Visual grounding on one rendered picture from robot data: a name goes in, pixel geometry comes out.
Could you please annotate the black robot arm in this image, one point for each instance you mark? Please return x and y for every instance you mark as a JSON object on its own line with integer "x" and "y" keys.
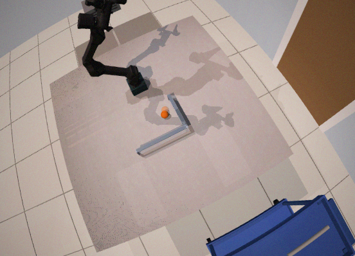
{"x": 97, "y": 26}

